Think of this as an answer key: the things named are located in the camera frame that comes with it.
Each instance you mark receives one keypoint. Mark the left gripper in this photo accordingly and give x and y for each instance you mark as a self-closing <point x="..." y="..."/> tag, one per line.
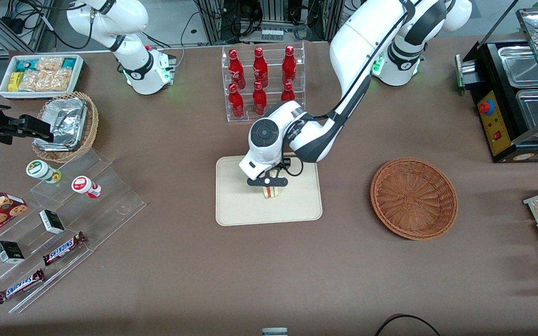
<point x="281" y="166"/>

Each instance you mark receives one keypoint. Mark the triangular sandwich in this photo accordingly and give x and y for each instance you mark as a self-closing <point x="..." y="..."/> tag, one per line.
<point x="272" y="192"/>

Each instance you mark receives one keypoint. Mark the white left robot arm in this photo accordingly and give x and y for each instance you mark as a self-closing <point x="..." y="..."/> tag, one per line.
<point x="362" y="42"/>

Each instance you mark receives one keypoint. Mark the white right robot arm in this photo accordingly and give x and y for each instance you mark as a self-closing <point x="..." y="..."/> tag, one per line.
<point x="138" y="60"/>

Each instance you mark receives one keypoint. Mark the beige rectangular plastic tray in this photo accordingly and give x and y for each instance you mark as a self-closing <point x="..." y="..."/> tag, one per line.
<point x="250" y="205"/>

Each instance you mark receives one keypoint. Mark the tan wicker basket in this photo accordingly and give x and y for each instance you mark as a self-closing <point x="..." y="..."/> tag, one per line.
<point x="91" y="121"/>

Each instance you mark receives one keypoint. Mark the round brown wicker basket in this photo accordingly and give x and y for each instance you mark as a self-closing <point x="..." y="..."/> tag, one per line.
<point x="414" y="198"/>

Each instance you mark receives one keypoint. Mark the aluminium foil container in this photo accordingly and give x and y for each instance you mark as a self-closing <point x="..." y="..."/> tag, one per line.
<point x="66" y="123"/>

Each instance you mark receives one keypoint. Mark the green lidded yogurt cup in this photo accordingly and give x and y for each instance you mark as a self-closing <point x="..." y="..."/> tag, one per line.
<point x="40" y="170"/>

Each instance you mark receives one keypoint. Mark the white plastic snack bin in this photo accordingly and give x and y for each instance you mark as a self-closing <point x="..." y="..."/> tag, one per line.
<point x="5" y="93"/>

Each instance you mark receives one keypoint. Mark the clear bag of crackers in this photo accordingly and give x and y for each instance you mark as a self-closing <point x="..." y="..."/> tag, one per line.
<point x="49" y="63"/>
<point x="45" y="80"/>

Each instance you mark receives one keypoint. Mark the yellow snack packet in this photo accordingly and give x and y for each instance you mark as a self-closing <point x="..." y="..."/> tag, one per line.
<point x="14" y="81"/>

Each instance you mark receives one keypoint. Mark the teal snack packet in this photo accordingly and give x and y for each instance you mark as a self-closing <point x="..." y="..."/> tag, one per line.
<point x="69" y="63"/>
<point x="26" y="65"/>

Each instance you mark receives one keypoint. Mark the red lidded yogurt cup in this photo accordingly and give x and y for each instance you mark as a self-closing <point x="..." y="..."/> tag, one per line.
<point x="84" y="185"/>

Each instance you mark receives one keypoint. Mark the clear acrylic bottle rack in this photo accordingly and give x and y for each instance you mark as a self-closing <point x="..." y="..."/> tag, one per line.
<point x="269" y="100"/>

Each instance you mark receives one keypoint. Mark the red cola bottle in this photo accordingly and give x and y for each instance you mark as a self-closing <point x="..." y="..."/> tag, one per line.
<point x="287" y="92"/>
<point x="260" y="67"/>
<point x="259" y="100"/>
<point x="236" y="102"/>
<point x="237" y="70"/>
<point x="289" y="65"/>

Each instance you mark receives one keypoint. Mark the small black box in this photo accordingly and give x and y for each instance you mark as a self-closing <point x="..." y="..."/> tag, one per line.
<point x="9" y="252"/>
<point x="52" y="221"/>

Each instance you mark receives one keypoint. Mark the clear acrylic stepped display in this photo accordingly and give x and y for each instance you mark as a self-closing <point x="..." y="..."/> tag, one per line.
<point x="110" y="205"/>

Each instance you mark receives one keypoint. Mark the Snickers chocolate bar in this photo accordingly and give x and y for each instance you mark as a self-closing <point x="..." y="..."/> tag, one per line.
<point x="63" y="248"/>
<point x="19" y="286"/>

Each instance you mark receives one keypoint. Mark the white power strip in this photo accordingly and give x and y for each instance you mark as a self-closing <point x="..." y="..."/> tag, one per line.
<point x="272" y="34"/>

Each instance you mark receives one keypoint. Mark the small grey device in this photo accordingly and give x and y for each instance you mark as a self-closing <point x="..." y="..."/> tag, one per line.
<point x="274" y="332"/>

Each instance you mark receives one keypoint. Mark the black food warmer machine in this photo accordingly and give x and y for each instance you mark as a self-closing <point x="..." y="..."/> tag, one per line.
<point x="498" y="121"/>

